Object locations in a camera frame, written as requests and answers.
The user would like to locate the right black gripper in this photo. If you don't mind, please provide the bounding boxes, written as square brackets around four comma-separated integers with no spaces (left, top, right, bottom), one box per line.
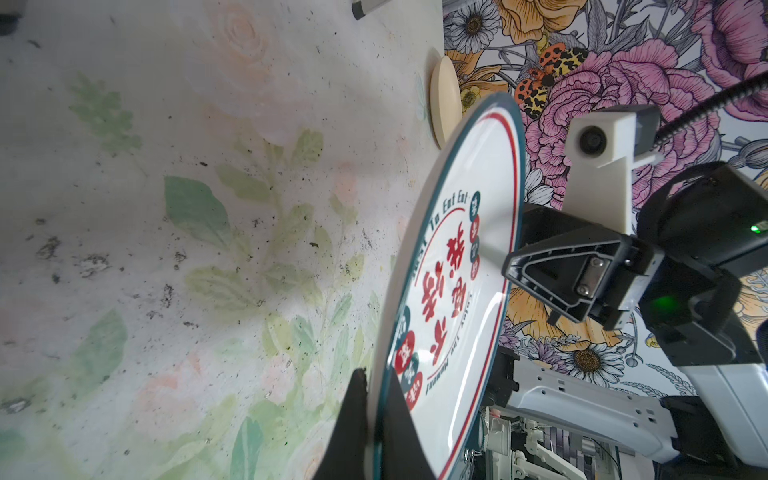
[501,162,767,368]

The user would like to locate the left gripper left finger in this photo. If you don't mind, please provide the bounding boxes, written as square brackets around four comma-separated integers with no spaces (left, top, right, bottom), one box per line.
[313,368,368,480]

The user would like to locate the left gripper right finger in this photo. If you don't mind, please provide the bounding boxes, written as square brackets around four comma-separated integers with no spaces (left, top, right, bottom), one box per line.
[379,368,435,479]

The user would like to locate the white plate red characters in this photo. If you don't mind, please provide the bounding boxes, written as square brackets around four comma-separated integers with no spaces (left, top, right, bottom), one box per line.
[364,93,525,479]

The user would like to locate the beige round plate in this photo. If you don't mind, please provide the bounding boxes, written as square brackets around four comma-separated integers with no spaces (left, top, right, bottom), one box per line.
[429,55,463,149]

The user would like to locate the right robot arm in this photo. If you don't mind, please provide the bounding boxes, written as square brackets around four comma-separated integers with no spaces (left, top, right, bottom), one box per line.
[483,162,767,479]

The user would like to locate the chrome two-tier dish rack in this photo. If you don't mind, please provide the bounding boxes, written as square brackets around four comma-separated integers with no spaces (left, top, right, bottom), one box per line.
[351,0,389,20]

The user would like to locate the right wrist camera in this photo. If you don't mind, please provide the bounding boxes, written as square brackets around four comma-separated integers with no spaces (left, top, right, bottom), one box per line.
[561,105,663,235]

